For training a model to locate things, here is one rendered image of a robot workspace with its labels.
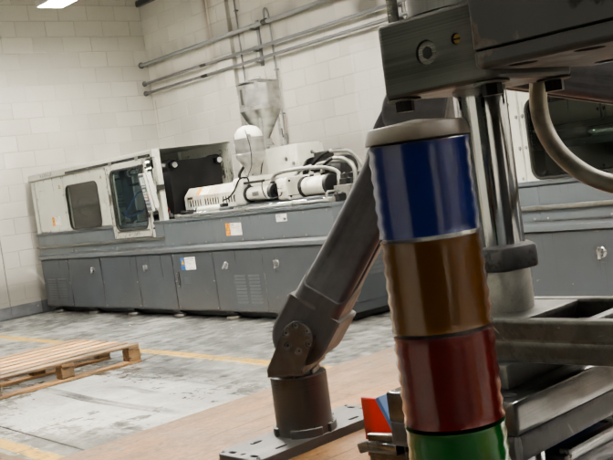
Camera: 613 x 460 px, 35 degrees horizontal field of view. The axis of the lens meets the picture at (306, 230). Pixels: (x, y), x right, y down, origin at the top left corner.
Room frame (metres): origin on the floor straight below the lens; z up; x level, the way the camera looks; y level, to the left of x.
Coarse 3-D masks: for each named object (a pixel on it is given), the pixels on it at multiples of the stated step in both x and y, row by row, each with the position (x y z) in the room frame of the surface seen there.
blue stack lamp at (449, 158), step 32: (384, 160) 0.34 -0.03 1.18; (416, 160) 0.34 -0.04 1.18; (448, 160) 0.34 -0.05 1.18; (384, 192) 0.34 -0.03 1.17; (416, 192) 0.34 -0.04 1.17; (448, 192) 0.34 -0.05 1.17; (384, 224) 0.35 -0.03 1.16; (416, 224) 0.34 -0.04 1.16; (448, 224) 0.34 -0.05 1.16; (480, 224) 0.35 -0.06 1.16
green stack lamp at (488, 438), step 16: (416, 432) 0.35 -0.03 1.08; (432, 432) 0.34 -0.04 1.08; (448, 432) 0.34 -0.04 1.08; (464, 432) 0.34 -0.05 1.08; (480, 432) 0.34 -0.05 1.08; (496, 432) 0.34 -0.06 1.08; (416, 448) 0.35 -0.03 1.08; (432, 448) 0.34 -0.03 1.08; (448, 448) 0.34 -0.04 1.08; (464, 448) 0.34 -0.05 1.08; (480, 448) 0.34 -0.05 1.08; (496, 448) 0.34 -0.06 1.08
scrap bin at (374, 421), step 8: (368, 400) 0.93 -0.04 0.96; (368, 408) 0.94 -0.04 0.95; (376, 408) 0.93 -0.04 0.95; (368, 416) 0.94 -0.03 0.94; (376, 416) 0.93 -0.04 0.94; (368, 424) 0.94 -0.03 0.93; (376, 424) 0.93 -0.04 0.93; (384, 424) 0.92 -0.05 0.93; (368, 432) 0.94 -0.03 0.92; (376, 432) 0.93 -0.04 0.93; (384, 432) 0.92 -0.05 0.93
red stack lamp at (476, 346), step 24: (408, 336) 0.35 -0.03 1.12; (432, 336) 0.34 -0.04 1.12; (456, 336) 0.34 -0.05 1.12; (480, 336) 0.34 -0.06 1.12; (408, 360) 0.34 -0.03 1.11; (432, 360) 0.34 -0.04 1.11; (456, 360) 0.34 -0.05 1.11; (480, 360) 0.34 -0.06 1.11; (408, 384) 0.35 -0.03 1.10; (432, 384) 0.34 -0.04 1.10; (456, 384) 0.34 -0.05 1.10; (480, 384) 0.34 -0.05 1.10; (408, 408) 0.35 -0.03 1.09; (432, 408) 0.34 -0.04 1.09; (456, 408) 0.34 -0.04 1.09; (480, 408) 0.34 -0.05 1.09
